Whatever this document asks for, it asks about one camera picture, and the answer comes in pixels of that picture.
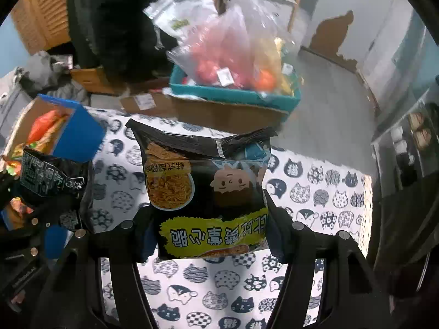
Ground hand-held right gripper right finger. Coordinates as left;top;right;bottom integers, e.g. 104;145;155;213
266;208;392;329

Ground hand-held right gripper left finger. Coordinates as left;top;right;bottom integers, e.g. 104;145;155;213
31;205;160;329

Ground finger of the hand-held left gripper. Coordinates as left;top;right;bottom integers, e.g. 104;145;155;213
0;171;21;199
0;199;74;244

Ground black packet white print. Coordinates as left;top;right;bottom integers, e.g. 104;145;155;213
21;149;93;232

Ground black noodle packet yellow band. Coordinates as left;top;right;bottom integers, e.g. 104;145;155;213
125;118;278;264

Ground blue box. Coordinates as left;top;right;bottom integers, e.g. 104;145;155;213
0;94;107;261

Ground cat print tablecloth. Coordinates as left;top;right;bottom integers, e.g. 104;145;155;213
79;108;373;329

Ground red orange snack bag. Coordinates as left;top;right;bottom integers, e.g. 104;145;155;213
27;109;71;144

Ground grey cloth pile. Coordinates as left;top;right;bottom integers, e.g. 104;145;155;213
14;51;90;103

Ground cardboard box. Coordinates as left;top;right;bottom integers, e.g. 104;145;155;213
171;96;289;134
70;67;127;97

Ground flat cardboard with label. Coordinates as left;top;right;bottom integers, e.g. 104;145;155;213
120;92;175;119

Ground teal box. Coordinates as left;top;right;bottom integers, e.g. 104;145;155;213
169;63;302;114

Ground wooden slatted panel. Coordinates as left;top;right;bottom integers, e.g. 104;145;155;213
10;0;74;55

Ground clear plastic bags red contents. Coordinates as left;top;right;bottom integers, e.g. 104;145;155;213
166;3;302;98

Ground black cloth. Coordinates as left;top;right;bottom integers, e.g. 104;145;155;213
67;0;179;83

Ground white plastic bag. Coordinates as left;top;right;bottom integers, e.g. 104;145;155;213
144;0;220;49

